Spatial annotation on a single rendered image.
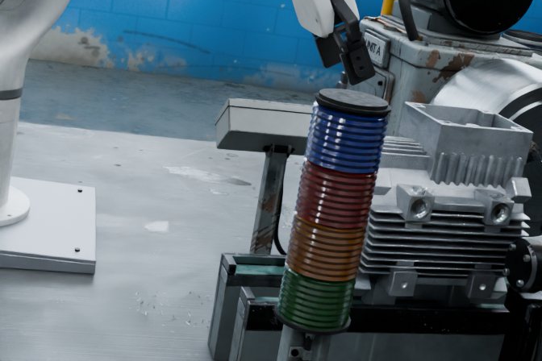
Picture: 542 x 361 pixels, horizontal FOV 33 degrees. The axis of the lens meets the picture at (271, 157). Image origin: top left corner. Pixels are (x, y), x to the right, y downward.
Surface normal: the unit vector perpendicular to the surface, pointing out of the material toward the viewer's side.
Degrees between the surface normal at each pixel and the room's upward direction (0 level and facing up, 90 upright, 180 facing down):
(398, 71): 90
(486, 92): 47
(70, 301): 0
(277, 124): 52
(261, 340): 90
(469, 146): 90
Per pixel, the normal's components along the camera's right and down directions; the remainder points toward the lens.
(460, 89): -0.68, -0.61
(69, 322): 0.16, -0.95
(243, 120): 0.31, -0.34
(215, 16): 0.18, 0.30
